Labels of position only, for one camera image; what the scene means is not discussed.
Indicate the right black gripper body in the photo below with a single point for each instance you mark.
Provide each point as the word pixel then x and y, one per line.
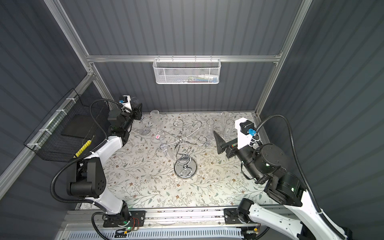
pixel 231 147

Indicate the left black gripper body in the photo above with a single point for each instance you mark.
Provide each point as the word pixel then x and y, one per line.
pixel 135 115

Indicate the glass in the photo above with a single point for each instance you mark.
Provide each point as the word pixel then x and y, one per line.
pixel 229 125
pixel 209 132
pixel 144 129

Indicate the clear champagne flute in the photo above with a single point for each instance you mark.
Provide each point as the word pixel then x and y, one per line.
pixel 224 117
pixel 155 115

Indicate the glass pink sticker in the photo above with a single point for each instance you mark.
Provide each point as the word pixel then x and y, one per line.
pixel 158 136

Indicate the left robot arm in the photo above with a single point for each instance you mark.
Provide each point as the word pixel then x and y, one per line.
pixel 86 180

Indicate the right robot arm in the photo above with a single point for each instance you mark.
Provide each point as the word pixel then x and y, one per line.
pixel 267 165

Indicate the chrome wine glass rack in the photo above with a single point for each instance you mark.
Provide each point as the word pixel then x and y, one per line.
pixel 178 148

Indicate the floral table mat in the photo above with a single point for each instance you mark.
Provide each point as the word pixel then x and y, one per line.
pixel 135 175

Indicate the black pad in basket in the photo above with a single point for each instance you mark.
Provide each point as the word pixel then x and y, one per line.
pixel 80 126

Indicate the items in white basket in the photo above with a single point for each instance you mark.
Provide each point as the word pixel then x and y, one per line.
pixel 200 79

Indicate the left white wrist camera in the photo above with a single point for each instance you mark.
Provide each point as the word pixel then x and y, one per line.
pixel 125 101

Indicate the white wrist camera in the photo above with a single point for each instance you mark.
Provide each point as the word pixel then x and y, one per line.
pixel 247 135
pixel 125 101

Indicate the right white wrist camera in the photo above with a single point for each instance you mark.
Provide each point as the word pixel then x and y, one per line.
pixel 247 135

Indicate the white wire mesh basket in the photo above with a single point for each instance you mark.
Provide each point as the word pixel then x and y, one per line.
pixel 166 72

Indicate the black wire mesh basket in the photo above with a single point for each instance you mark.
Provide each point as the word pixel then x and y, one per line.
pixel 47 142

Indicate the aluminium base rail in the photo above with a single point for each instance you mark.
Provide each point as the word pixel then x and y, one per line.
pixel 194 217

